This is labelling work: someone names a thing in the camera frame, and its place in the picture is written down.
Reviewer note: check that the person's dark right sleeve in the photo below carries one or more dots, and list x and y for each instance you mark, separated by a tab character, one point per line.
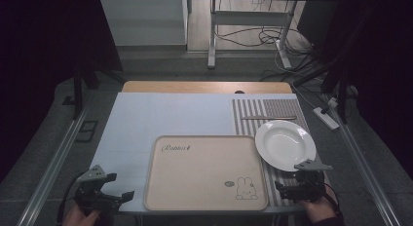
328	220

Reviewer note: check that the person's left hand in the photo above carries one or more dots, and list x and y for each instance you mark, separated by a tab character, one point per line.
78	218

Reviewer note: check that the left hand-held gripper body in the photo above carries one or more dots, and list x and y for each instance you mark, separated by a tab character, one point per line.
92	190

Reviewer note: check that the white plate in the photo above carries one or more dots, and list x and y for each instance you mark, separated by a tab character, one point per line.
285	145

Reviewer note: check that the white cabinet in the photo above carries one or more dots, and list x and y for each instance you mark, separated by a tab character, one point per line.
143	23

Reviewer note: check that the aluminium rail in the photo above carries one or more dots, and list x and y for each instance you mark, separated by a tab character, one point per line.
53	166
367	174

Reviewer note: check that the black metal stand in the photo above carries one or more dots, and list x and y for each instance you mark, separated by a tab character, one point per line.
337	86
78	89

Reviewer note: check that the wooden chopsticks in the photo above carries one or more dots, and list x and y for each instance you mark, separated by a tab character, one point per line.
268	117

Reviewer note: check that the grey striped placemat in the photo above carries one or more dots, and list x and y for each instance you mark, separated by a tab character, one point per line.
279	109

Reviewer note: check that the white power strip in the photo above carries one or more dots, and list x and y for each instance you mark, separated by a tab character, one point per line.
325	118

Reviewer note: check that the beige tray with rabbit print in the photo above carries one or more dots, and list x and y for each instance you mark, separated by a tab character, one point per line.
205	172

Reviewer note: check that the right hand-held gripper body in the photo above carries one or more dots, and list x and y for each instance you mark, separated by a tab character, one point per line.
308	183

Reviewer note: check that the white metal desk frame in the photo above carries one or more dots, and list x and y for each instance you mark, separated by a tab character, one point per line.
249	17

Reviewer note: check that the person's right hand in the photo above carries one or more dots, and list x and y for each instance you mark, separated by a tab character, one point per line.
316	210

